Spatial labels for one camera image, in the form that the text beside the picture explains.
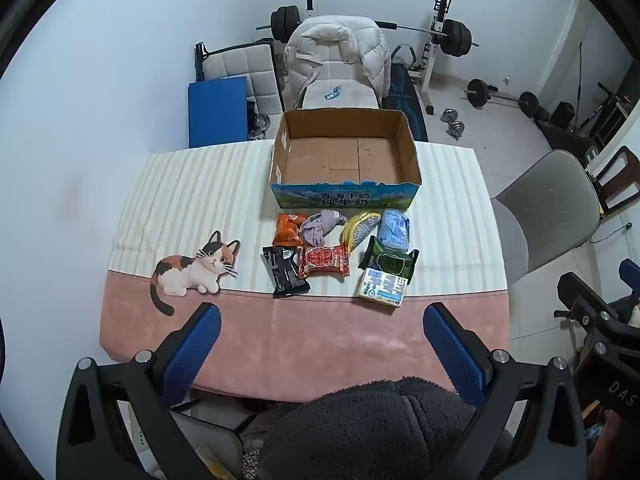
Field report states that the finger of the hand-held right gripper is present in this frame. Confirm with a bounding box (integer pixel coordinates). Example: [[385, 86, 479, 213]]
[[553, 272, 640, 356], [619, 258, 640, 305]]

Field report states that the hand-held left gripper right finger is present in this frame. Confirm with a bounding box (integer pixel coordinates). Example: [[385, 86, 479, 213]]
[[422, 302, 588, 480]]

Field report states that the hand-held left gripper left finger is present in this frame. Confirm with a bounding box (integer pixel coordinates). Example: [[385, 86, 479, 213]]
[[56, 302, 223, 480]]

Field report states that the white tissue pack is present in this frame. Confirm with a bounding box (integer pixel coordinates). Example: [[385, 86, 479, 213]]
[[357, 267, 407, 308]]

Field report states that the green wet wipes pack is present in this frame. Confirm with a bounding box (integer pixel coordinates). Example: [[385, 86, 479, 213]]
[[358, 236, 420, 286]]

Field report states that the black snack packet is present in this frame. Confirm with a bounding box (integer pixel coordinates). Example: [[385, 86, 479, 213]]
[[262, 245, 311, 299]]

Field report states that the blue face mask pack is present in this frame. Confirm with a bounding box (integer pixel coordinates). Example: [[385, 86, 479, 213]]
[[377, 209, 412, 252]]

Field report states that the yellow snack packet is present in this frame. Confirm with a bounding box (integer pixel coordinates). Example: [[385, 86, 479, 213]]
[[340, 211, 382, 252]]

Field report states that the orange snack packet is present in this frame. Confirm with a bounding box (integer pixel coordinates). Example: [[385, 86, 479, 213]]
[[272, 213, 307, 247]]

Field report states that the red snack packet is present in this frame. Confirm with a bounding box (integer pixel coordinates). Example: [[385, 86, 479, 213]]
[[297, 244, 351, 279]]

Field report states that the purple cloth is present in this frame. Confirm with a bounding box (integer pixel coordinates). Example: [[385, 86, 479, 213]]
[[299, 210, 347, 247]]

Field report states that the cardboard box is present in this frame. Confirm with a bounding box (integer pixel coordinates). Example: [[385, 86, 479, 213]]
[[270, 108, 422, 209]]

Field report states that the person's right forearm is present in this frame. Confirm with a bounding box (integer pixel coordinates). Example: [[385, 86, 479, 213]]
[[590, 410, 640, 480]]

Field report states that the white stool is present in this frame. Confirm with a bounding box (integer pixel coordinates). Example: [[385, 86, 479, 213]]
[[170, 400, 246, 480]]

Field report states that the dark wooden chair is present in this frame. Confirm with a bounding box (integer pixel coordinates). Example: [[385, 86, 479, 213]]
[[582, 145, 640, 218]]

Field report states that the striped pink cat tablecloth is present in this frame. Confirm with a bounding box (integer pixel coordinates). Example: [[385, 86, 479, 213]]
[[101, 140, 511, 403]]

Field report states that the grey shell chair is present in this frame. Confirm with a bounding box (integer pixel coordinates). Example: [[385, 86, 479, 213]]
[[490, 150, 601, 286]]

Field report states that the person's dark fleece clothing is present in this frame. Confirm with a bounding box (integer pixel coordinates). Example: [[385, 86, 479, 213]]
[[242, 376, 516, 480]]

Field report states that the black speaker box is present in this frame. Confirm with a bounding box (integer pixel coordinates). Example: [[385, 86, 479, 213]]
[[550, 102, 576, 128]]

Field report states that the stack of weight plates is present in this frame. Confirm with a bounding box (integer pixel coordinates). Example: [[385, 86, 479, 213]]
[[248, 112, 271, 141]]

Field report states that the floor barbell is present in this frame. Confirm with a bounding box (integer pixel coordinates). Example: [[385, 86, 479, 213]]
[[462, 78, 551, 121]]

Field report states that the blue folded mat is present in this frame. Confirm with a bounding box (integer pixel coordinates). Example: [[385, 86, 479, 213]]
[[188, 76, 249, 148]]

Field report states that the black weight bench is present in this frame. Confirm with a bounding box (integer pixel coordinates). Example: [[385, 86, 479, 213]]
[[382, 44, 430, 143]]

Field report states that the white cushioned chair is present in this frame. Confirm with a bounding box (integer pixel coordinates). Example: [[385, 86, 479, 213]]
[[300, 80, 381, 110]]

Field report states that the white quilted folding chair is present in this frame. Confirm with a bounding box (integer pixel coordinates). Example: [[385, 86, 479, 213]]
[[194, 41, 283, 136]]

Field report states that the racked barbell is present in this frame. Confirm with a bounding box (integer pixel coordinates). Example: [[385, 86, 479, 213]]
[[256, 6, 480, 57]]

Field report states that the white down jacket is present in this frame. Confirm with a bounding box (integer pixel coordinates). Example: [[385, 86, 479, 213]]
[[283, 16, 392, 109]]

